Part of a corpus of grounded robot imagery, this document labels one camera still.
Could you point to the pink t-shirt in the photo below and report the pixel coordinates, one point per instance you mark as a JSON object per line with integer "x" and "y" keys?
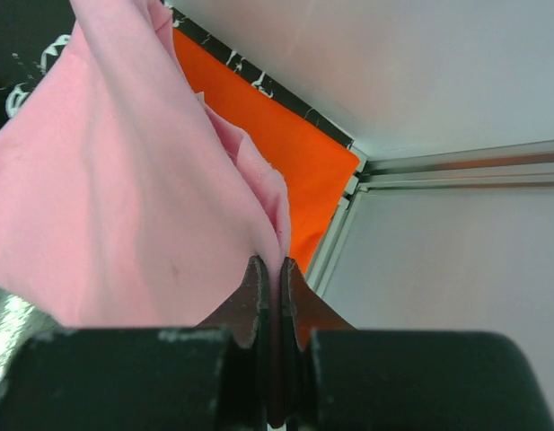
{"x": 124, "y": 199}

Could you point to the folded orange t-shirt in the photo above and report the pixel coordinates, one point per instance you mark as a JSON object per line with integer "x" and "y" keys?
{"x": 316, "y": 169}

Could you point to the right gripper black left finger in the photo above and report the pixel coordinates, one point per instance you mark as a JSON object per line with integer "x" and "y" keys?
{"x": 210, "y": 377}

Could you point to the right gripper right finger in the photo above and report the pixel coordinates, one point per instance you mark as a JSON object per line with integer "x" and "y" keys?
{"x": 337, "y": 377}

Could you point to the right aluminium frame post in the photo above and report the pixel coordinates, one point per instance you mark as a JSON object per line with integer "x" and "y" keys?
{"x": 528, "y": 165}

